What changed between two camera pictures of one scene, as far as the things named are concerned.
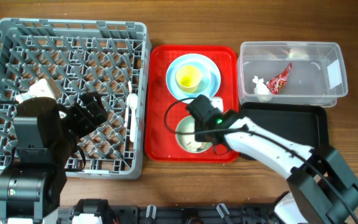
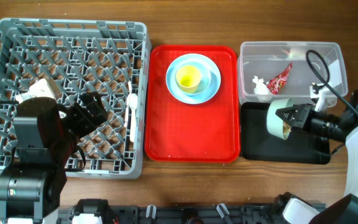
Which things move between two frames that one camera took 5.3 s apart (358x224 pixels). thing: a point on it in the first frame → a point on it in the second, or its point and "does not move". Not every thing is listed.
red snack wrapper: [274, 84] does not move
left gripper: [94, 106] does not move
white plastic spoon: [133, 100] does not move
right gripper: [199, 137] → [303, 112]
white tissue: [260, 88] does not move
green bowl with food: [188, 141] → [276, 124]
